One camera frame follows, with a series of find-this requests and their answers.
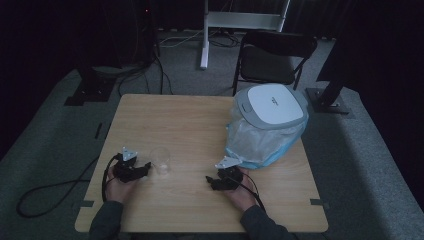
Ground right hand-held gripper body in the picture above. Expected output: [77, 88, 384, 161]
[214, 155, 244, 192]

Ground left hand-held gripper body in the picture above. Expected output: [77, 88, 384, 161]
[112, 146, 145, 184]

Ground clear plastic cup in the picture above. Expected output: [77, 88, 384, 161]
[148, 146, 173, 177]

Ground person's left hand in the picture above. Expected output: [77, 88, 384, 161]
[105, 166, 138, 204]

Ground person's right hand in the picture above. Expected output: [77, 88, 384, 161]
[222, 167, 258, 213]

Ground translucent blue trash bag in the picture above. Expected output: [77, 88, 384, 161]
[223, 106, 310, 170]

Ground trash can with white lid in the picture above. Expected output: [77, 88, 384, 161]
[232, 82, 310, 131]

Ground black folding chair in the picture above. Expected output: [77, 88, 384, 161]
[231, 30, 319, 97]

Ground white metal stand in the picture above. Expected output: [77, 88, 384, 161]
[199, 0, 292, 71]

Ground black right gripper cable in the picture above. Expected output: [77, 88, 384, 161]
[233, 171, 268, 214]

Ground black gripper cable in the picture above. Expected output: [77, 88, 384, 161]
[15, 153, 120, 220]
[233, 171, 268, 214]

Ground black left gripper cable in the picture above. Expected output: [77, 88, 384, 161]
[15, 153, 120, 220]

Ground black stand with base plate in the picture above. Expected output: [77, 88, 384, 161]
[305, 36, 355, 116]
[63, 64, 118, 107]

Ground black floor cables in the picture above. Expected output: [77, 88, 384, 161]
[116, 31, 241, 98]

